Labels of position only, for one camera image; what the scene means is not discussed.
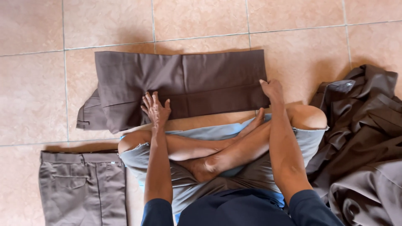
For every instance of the dark brown trousers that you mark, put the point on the dark brown trousers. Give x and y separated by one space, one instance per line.
201 78

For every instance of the person's grey shorts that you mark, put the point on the person's grey shorts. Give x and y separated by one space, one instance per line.
188 190

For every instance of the heap of brown clothes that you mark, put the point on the heap of brown clothes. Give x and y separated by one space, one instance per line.
358 135

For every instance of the person's left leg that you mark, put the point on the person's left leg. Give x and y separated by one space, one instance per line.
191 145

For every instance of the person's right hand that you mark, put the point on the person's right hand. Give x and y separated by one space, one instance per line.
274 91

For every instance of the person's left hand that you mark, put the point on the person's left hand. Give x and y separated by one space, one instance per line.
158 113

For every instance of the person's dark blue shirt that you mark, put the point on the person's dark blue shirt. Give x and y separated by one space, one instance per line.
235 211

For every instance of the folded grey-brown trousers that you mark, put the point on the folded grey-brown trousers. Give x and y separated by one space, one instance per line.
81 188

